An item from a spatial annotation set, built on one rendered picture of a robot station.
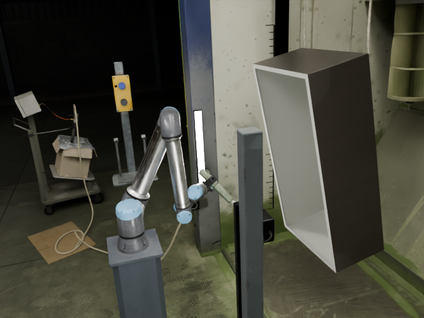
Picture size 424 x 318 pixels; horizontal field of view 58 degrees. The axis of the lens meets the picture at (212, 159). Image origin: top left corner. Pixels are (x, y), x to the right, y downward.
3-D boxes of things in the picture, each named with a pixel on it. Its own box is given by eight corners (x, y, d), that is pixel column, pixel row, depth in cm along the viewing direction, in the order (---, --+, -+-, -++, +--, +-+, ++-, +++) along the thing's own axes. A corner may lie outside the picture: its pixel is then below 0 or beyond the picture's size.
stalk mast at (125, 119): (145, 252, 340) (122, 61, 285) (146, 255, 334) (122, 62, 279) (138, 253, 338) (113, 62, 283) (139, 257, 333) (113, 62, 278)
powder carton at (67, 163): (47, 163, 446) (53, 130, 438) (86, 166, 468) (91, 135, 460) (53, 177, 401) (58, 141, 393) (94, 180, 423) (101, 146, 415)
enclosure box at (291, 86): (325, 208, 288) (301, 47, 241) (384, 249, 235) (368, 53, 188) (284, 226, 280) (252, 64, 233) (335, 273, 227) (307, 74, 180)
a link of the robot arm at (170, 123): (178, 113, 207) (195, 224, 230) (178, 108, 218) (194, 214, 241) (157, 116, 206) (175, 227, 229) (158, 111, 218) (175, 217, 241)
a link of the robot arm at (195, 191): (182, 192, 240) (194, 181, 238) (188, 190, 252) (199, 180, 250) (193, 204, 238) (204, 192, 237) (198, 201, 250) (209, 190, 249)
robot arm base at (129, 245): (118, 257, 221) (116, 241, 218) (116, 240, 238) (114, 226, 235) (151, 250, 226) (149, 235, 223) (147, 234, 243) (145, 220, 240)
